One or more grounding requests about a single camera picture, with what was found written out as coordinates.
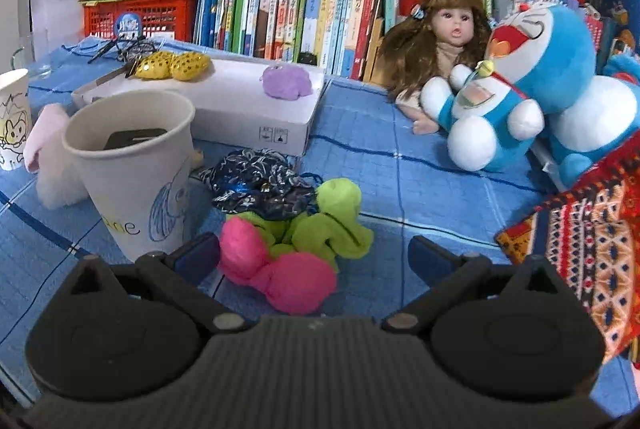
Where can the brown-haired doll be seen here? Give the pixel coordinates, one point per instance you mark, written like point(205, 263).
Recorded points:
point(425, 44)

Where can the purple plush toy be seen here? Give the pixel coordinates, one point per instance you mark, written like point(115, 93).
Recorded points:
point(286, 81)

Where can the large blue cat plush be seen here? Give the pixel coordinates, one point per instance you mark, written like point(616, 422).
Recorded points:
point(560, 59)

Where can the white board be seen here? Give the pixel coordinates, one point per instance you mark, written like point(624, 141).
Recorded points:
point(55, 9)

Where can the paper cup with blue drawing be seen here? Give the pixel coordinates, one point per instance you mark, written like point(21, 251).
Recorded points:
point(130, 189)

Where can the black miniature bicycle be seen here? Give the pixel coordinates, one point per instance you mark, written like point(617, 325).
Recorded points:
point(125, 46)

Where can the red basket with round sticker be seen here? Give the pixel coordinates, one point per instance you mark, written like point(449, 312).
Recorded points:
point(165, 11)

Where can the colourful patterned cloth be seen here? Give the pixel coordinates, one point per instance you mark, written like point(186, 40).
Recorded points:
point(590, 249)

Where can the dark blue patterned cloth pouch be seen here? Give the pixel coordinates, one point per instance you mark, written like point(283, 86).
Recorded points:
point(255, 184)

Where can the paper cup with cartoon print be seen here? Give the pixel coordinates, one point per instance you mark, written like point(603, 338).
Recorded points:
point(12, 119)

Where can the yellow spotted soft pouch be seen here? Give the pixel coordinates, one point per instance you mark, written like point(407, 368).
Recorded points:
point(172, 65)

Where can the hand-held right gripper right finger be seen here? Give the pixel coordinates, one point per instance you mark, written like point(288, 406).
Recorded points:
point(430, 256)

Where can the clear glass cup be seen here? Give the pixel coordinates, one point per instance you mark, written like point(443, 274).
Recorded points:
point(35, 59)

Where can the pink and green soft toy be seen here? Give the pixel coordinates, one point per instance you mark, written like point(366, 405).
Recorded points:
point(295, 279)

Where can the row of upright books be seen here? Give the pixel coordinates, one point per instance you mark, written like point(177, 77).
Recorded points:
point(300, 4)

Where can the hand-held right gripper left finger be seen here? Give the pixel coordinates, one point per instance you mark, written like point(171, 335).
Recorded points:
point(197, 254)

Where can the pale pink soft toy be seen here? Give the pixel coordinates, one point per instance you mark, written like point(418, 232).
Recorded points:
point(45, 134)

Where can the white cardboard box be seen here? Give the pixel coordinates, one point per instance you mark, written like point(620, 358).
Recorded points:
point(235, 109)

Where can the black object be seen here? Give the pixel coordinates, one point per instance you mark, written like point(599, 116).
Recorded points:
point(135, 138)

